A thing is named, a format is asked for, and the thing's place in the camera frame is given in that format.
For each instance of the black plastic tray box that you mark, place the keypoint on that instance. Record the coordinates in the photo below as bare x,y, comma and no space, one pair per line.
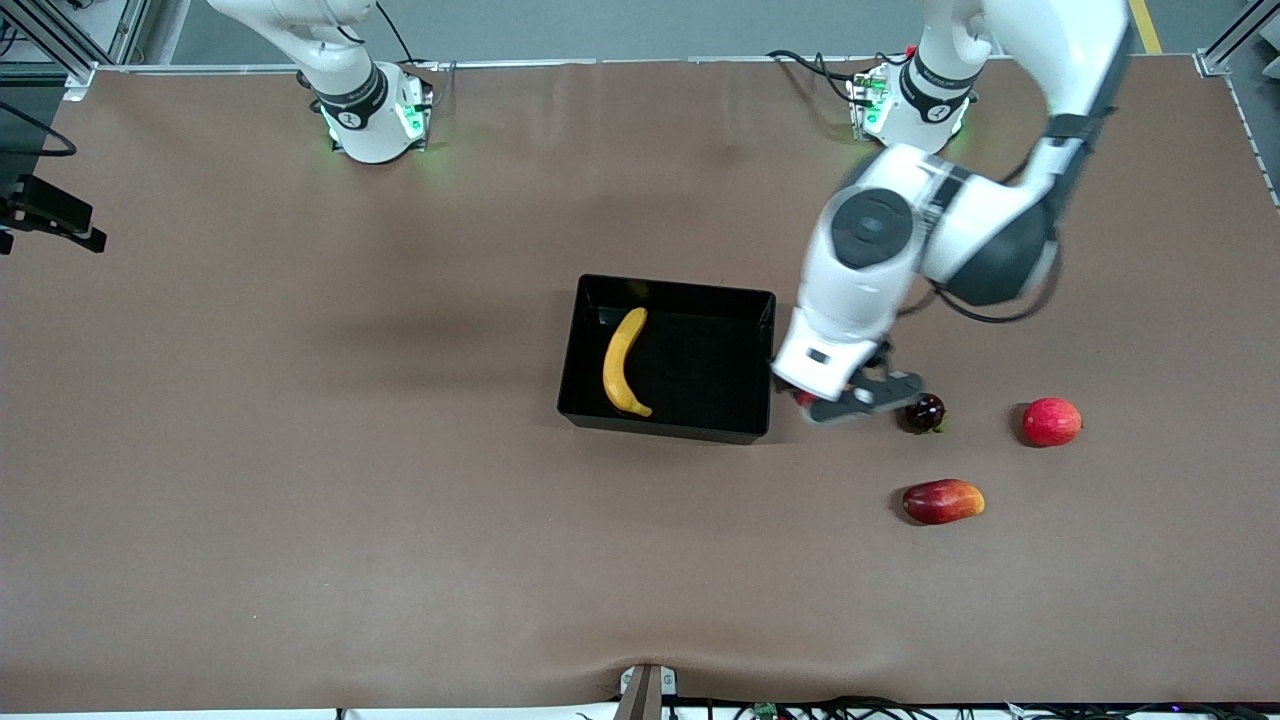
700,390

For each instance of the brown table mat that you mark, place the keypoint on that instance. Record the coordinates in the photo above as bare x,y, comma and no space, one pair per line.
300,500

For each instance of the red round apple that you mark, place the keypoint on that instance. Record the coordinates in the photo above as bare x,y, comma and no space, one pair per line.
1052,422

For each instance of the red yellow mango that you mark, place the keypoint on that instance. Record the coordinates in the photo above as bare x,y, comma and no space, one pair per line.
940,502

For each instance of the yellow banana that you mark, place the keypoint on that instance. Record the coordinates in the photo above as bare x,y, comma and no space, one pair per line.
620,360

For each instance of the front camera mount bracket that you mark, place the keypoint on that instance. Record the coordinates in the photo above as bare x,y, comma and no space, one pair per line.
645,692

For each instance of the aluminium frame extrusion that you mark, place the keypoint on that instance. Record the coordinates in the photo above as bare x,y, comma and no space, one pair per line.
1225,45
80,75

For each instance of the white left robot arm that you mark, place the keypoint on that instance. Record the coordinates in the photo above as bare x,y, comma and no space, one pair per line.
860,280

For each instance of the dark purple round fruit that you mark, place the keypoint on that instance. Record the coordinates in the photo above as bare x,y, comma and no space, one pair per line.
928,414

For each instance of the small green circuit board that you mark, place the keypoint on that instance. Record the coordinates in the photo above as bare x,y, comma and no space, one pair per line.
765,711

